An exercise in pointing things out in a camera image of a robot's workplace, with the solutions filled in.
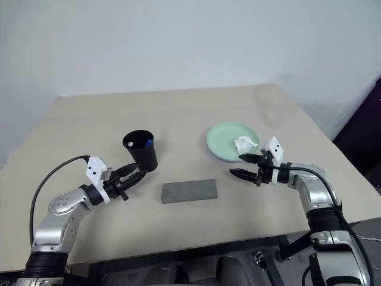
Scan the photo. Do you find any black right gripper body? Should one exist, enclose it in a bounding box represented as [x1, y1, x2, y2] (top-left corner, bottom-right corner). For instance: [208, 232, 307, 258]
[254, 152, 276, 187]

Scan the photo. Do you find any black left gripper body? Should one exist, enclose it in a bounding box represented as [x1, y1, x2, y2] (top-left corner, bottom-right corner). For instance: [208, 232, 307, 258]
[103, 170, 130, 201]

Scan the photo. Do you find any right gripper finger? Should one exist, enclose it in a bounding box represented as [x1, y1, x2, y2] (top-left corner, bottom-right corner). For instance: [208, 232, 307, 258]
[238, 153, 263, 164]
[229, 168, 258, 184]

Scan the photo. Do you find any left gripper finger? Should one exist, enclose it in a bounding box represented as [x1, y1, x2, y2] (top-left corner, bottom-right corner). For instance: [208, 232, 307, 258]
[120, 163, 141, 178]
[123, 170, 148, 189]

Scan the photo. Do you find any white tissue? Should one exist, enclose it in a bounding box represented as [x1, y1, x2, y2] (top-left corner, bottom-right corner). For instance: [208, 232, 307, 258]
[233, 135, 259, 155]

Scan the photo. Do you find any light green plate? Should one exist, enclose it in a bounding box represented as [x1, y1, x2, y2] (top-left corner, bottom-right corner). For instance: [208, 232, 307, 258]
[206, 123, 260, 163]

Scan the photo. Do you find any grey glasses case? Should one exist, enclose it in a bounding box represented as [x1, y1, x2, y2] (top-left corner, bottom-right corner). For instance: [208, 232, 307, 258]
[161, 178, 218, 204]

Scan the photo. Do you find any black plastic cup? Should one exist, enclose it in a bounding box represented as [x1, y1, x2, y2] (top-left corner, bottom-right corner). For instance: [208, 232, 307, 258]
[122, 129, 158, 173]

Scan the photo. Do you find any light blue plate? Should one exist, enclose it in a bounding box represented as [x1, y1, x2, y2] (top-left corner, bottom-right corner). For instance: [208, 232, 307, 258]
[207, 147, 258, 164]

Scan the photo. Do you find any black table leg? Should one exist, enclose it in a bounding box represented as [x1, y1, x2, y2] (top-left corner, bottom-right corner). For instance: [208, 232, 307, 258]
[89, 262, 104, 286]

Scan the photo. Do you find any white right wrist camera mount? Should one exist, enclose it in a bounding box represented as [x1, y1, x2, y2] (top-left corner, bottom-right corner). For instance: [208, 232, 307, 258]
[261, 136, 286, 184]

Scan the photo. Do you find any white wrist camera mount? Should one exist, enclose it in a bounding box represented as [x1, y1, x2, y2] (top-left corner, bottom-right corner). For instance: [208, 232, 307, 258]
[85, 156, 113, 203]
[261, 136, 286, 184]

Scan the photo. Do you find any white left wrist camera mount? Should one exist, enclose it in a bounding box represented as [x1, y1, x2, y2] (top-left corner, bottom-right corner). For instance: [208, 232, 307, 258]
[85, 156, 113, 203]

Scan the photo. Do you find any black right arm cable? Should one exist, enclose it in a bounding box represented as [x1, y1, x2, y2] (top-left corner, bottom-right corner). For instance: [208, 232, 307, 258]
[282, 167, 376, 286]

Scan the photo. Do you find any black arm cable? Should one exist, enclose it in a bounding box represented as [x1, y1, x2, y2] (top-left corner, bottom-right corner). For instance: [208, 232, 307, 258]
[29, 154, 90, 244]
[282, 167, 376, 286]

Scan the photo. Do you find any black table frame bracket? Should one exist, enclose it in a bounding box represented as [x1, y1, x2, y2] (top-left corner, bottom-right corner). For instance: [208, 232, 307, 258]
[276, 231, 312, 263]

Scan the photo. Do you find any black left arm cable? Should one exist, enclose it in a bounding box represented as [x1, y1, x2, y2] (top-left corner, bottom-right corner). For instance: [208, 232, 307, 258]
[29, 154, 90, 244]

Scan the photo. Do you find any black caster bracket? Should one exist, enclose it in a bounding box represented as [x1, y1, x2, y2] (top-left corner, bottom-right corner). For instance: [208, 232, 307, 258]
[252, 251, 283, 286]

